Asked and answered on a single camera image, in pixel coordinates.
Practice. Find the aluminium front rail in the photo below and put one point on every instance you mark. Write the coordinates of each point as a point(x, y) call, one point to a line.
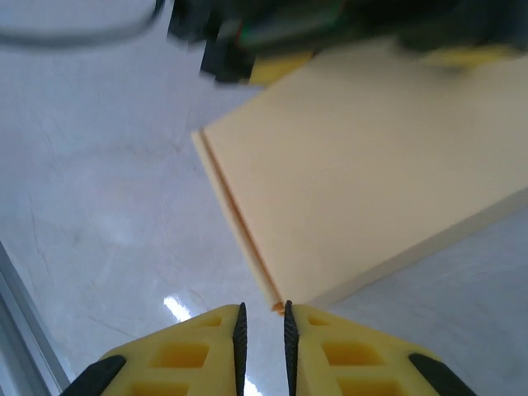
point(20, 330)

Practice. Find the yellow paper box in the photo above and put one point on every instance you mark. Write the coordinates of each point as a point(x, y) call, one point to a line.
point(350, 165)

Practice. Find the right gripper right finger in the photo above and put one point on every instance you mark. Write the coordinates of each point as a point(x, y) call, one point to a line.
point(350, 359)

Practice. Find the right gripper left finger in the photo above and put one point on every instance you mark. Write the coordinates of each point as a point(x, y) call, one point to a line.
point(177, 359)

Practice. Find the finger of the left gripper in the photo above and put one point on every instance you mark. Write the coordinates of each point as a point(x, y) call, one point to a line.
point(276, 68)
point(466, 57)

